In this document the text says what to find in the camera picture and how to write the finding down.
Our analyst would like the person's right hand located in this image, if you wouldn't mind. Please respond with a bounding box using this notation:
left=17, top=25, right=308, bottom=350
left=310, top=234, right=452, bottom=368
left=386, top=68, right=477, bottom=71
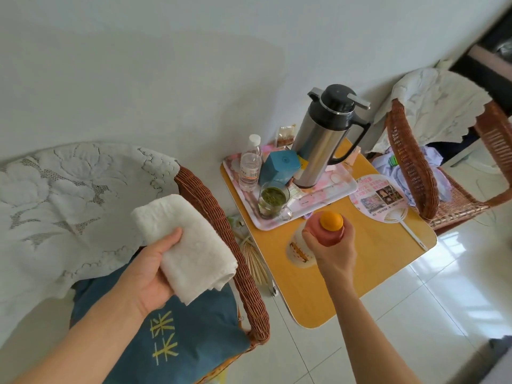
left=301, top=213, right=357, bottom=277

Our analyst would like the person's left hand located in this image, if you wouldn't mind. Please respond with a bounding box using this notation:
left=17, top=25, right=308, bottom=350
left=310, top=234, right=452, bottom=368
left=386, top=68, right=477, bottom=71
left=118, top=227, right=184, bottom=316

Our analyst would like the white plastic bottle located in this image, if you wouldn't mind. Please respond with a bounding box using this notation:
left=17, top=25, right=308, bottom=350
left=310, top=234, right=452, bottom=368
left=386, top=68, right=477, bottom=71
left=286, top=211, right=346, bottom=269

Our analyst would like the white towel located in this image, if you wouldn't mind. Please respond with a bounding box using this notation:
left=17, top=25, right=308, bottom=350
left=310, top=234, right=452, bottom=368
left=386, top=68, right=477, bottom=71
left=131, top=194, right=239, bottom=307

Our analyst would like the person's left forearm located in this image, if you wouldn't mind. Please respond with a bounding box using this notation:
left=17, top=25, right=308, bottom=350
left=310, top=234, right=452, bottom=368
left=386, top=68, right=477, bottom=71
left=12, top=283, right=161, bottom=384

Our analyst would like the person's right forearm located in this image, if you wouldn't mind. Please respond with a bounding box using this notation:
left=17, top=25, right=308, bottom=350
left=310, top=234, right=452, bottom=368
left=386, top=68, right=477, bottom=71
left=319, top=271, right=421, bottom=384

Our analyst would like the yellow folding table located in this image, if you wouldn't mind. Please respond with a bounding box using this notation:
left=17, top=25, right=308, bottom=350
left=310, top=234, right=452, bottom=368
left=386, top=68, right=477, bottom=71
left=220, top=138, right=437, bottom=329

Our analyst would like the pink floral tray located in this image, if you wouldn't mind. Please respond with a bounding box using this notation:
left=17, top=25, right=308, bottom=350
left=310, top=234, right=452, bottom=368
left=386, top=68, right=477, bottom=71
left=222, top=146, right=358, bottom=231

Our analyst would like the round paper hand fan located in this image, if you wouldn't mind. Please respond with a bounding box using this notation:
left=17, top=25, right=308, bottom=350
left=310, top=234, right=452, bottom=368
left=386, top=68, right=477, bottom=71
left=348, top=173, right=428, bottom=251

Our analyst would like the blue seat cushion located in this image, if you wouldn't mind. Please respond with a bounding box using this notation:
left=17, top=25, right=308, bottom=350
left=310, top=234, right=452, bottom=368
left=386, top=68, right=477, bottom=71
left=70, top=275, right=251, bottom=384

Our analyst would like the glass of green tea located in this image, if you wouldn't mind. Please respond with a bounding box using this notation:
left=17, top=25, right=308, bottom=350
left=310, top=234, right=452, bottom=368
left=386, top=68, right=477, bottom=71
left=257, top=181, right=293, bottom=221

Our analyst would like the brown rattan chair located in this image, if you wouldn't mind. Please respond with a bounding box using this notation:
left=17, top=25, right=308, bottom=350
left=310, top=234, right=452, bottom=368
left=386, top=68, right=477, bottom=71
left=385, top=99, right=512, bottom=231
left=70, top=165, right=271, bottom=384

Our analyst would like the white cloth chair cover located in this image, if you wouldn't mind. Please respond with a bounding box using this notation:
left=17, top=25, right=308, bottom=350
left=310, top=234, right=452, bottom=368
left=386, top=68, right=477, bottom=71
left=372, top=67, right=493, bottom=155
left=0, top=142, right=181, bottom=345

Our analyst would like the teal box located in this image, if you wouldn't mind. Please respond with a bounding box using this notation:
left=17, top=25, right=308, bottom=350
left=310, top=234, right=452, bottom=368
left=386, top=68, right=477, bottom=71
left=259, top=149, right=301, bottom=185

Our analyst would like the steel thermos flask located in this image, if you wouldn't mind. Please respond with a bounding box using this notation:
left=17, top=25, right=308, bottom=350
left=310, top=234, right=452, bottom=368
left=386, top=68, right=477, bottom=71
left=292, top=83, right=372, bottom=190

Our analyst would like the clear water bottle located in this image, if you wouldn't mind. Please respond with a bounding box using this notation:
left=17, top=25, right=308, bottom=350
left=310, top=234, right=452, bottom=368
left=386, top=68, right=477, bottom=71
left=238, top=134, right=263, bottom=191

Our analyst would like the small snack packet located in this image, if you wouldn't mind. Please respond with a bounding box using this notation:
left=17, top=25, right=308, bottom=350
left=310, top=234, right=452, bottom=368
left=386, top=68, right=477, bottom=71
left=276, top=124, right=297, bottom=148

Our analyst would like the brown wooden cabinet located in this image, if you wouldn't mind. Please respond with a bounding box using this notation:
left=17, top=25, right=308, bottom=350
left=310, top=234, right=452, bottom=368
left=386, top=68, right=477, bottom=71
left=447, top=3, right=512, bottom=116

